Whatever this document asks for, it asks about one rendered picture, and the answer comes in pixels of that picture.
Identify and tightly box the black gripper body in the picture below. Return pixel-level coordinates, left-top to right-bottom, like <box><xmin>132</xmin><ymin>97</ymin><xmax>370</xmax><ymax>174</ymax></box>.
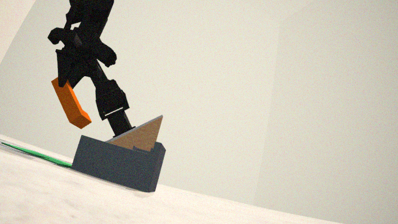
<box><xmin>48</xmin><ymin>24</ymin><xmax>102</xmax><ymax>79</ymax></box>

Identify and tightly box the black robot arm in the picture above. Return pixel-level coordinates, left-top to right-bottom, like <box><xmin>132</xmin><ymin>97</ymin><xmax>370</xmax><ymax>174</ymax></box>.
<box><xmin>64</xmin><ymin>0</ymin><xmax>136</xmax><ymax>138</ymax></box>

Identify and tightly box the orange l-shaped part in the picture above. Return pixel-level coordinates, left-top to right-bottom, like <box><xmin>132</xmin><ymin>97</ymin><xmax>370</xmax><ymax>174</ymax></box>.
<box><xmin>51</xmin><ymin>77</ymin><xmax>92</xmax><ymax>129</ymax></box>

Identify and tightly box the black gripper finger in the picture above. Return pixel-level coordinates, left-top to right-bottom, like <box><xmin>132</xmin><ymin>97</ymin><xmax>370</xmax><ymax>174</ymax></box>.
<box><xmin>55</xmin><ymin>49</ymin><xmax>83</xmax><ymax>87</ymax></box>
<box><xmin>68</xmin><ymin>65</ymin><xmax>94</xmax><ymax>89</ymax></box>

